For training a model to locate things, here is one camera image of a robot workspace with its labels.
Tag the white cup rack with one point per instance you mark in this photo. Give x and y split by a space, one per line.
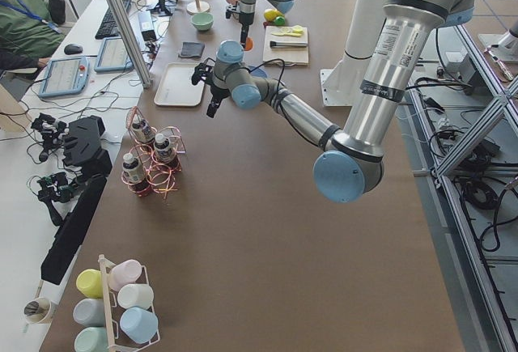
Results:
117 340

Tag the blue teach pendant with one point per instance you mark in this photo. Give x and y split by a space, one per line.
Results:
66 76
112 57

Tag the green lime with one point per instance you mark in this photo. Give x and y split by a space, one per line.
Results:
279 21

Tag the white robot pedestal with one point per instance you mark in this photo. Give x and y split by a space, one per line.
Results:
340 85

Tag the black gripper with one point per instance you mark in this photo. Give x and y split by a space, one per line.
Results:
245 18
214 94

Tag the pink cup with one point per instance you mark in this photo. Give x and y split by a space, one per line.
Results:
124 273

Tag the wooden cutting board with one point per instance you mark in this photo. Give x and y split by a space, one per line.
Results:
299 57

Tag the blue cup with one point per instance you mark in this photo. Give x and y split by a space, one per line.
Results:
138 324

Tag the orange fruit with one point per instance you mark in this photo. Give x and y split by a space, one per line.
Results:
248 44

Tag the cream tray with rabbit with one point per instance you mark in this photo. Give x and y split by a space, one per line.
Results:
176 88

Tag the black keyboard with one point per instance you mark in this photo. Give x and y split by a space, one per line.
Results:
108 26

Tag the round wooden stand base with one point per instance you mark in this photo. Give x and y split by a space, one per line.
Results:
197 7

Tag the white cup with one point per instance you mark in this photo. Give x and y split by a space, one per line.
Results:
135 295

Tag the steel cylinder tool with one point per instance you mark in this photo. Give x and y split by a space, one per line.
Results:
287 45

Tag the yellow cup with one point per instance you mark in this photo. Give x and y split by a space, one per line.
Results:
89 283

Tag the mint cup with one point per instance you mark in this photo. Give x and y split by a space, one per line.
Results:
91 339

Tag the copper wire bottle rack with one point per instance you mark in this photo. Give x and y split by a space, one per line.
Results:
152 162

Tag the blue plate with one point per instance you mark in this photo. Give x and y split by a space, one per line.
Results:
256 71

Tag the grey cloth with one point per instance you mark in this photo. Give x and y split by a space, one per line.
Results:
191 49

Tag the grey cup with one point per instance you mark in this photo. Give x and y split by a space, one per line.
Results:
89 313

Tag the mint green bowl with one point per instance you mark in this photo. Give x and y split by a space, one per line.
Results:
202 21

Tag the black computer mouse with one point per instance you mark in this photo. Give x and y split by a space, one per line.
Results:
72 49

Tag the yellow lemon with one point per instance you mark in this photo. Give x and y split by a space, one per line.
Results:
270 15

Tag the person in green shirt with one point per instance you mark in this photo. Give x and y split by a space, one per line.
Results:
30 32

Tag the dark bottle white cap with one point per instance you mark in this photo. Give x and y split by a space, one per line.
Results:
142 132
164 151
134 174

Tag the paper cup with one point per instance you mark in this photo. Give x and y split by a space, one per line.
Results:
38 311

